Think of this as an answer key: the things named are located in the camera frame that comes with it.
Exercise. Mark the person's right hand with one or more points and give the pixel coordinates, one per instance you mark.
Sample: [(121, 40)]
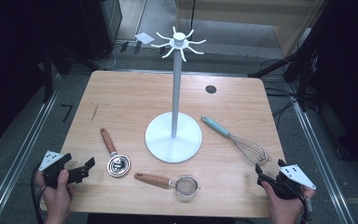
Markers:
[(282, 208)]

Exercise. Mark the light wooden cabinet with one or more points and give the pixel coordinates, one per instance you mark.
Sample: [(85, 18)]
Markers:
[(230, 12)]

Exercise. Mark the black metal stand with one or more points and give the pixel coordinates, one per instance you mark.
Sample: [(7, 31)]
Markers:
[(303, 77), (47, 77)]

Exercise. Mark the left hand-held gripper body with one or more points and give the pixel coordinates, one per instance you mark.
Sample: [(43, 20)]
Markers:
[(51, 159)]

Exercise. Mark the dark round table grommet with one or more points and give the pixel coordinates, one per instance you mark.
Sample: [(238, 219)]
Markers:
[(210, 89)]

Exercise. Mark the metal floor rail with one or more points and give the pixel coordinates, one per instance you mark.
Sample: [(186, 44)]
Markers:
[(15, 161), (320, 155)]

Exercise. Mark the white utensil rack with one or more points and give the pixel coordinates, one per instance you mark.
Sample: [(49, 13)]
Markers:
[(174, 146)]

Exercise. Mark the black cabinet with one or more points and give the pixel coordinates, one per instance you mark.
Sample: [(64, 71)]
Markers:
[(102, 28)]

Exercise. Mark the white paper sheet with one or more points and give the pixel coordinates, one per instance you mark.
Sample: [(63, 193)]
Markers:
[(144, 38)]

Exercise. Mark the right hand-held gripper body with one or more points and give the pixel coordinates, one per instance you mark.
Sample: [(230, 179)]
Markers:
[(295, 175)]

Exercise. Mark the person's left hand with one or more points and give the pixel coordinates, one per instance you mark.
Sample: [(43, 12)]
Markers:
[(57, 199)]

